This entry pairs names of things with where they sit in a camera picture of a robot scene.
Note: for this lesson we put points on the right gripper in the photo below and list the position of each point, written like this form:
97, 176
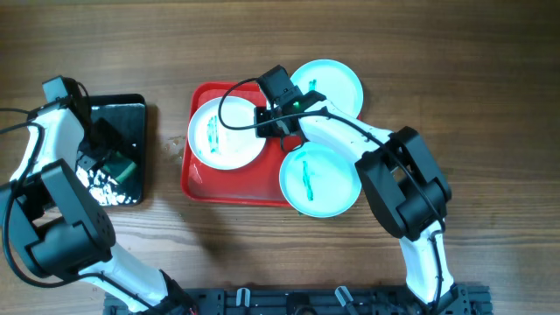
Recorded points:
265, 133

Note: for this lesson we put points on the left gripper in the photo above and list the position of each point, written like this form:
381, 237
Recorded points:
114, 142

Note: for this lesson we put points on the green scrubbing sponge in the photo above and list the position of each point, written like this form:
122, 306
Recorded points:
120, 169

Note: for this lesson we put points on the light blue plate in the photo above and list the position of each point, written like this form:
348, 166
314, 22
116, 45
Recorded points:
318, 181
338, 82

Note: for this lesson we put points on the white plate green smear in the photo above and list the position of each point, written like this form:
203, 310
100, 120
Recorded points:
221, 148

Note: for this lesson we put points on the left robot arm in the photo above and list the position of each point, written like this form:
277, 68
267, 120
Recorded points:
55, 233

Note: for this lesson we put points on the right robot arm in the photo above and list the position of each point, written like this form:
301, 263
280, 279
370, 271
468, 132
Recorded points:
405, 188

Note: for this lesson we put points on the black rectangular water tray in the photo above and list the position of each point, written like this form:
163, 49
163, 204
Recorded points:
128, 114

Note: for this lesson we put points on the red plastic tray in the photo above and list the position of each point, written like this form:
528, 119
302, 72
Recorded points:
254, 184

